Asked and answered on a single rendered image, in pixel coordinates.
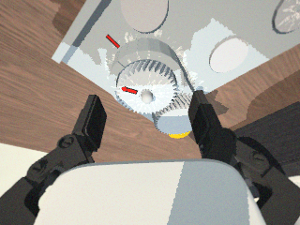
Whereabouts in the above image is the white gear with red arrow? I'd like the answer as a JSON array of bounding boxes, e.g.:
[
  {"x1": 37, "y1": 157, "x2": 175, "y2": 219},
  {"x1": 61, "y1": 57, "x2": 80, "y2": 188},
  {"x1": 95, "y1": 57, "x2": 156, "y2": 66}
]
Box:
[{"x1": 116, "y1": 59, "x2": 177, "y2": 114}]

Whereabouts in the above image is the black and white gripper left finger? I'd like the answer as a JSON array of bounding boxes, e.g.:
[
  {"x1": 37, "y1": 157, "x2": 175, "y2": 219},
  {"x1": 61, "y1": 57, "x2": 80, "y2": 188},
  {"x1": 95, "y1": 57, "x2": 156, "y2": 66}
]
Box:
[{"x1": 0, "y1": 95, "x2": 107, "y2": 225}]

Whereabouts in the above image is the yellow short cylinder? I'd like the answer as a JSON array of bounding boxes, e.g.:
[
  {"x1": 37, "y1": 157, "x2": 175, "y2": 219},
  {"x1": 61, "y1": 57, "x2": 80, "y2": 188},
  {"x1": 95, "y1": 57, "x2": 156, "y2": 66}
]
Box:
[{"x1": 169, "y1": 131, "x2": 190, "y2": 138}]

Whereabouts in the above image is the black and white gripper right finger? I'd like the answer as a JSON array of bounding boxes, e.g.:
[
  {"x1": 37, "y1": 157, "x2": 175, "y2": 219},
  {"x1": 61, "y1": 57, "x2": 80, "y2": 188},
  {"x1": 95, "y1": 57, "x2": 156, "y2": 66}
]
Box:
[{"x1": 187, "y1": 90, "x2": 300, "y2": 225}]

